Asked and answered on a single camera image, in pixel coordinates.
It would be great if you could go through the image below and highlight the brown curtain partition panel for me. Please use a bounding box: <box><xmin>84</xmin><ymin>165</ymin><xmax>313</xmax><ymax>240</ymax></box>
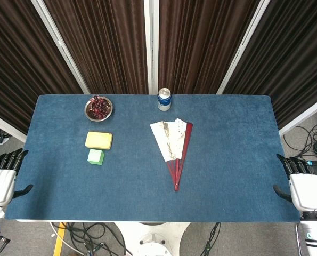
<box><xmin>144</xmin><ymin>0</ymin><xmax>271</xmax><ymax>95</ymax></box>
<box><xmin>0</xmin><ymin>0</ymin><xmax>91</xmax><ymax>143</ymax></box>
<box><xmin>31</xmin><ymin>0</ymin><xmax>151</xmax><ymax>95</ymax></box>
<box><xmin>216</xmin><ymin>0</ymin><xmax>317</xmax><ymax>137</ymax></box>

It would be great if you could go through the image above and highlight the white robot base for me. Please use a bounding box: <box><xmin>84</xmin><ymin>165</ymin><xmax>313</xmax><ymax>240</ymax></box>
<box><xmin>115</xmin><ymin>222</ymin><xmax>191</xmax><ymax>256</ymax></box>

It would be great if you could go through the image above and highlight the yellow sponge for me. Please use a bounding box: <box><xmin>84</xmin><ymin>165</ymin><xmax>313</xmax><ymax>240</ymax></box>
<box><xmin>85</xmin><ymin>131</ymin><xmax>113</xmax><ymax>150</ymax></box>

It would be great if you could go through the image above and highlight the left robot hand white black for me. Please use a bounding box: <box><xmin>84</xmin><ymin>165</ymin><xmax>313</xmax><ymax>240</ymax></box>
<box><xmin>0</xmin><ymin>149</ymin><xmax>34</xmax><ymax>208</ymax></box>

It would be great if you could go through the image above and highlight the thin black cable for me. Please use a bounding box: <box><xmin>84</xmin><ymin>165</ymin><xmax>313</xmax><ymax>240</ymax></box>
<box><xmin>200</xmin><ymin>222</ymin><xmax>221</xmax><ymax>256</ymax></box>

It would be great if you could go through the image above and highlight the small steel bowl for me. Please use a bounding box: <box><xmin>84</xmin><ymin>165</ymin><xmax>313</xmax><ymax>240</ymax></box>
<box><xmin>84</xmin><ymin>96</ymin><xmax>115</xmax><ymax>123</ymax></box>

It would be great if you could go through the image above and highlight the blue silver drink can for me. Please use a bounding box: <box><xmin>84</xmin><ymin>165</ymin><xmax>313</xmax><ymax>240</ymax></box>
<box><xmin>157</xmin><ymin>87</ymin><xmax>172</xmax><ymax>111</ymax></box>

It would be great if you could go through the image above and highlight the blue table cloth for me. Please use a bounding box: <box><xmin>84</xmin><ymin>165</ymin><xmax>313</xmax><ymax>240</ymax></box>
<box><xmin>4</xmin><ymin>94</ymin><xmax>300</xmax><ymax>222</ymax></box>

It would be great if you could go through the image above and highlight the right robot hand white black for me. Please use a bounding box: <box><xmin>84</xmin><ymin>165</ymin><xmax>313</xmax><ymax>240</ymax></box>
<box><xmin>272</xmin><ymin>154</ymin><xmax>317</xmax><ymax>213</ymax></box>

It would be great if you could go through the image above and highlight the black cable tangle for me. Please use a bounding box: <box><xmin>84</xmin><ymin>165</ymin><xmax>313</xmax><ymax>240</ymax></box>
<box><xmin>282</xmin><ymin>108</ymin><xmax>317</xmax><ymax>161</ymax></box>
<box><xmin>49</xmin><ymin>221</ymin><xmax>127</xmax><ymax>256</ymax></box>

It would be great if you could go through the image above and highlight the green foam cube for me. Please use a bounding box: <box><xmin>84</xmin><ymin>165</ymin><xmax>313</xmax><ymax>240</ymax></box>
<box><xmin>87</xmin><ymin>149</ymin><xmax>105</xmax><ymax>165</ymax></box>

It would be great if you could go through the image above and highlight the bunch of red grapes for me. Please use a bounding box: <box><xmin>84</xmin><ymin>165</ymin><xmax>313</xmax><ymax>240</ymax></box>
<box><xmin>86</xmin><ymin>95</ymin><xmax>109</xmax><ymax>118</ymax></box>

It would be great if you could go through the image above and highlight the red ribbed paper folding fan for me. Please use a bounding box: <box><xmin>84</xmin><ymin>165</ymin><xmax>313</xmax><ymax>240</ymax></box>
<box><xmin>150</xmin><ymin>118</ymin><xmax>194</xmax><ymax>192</ymax></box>

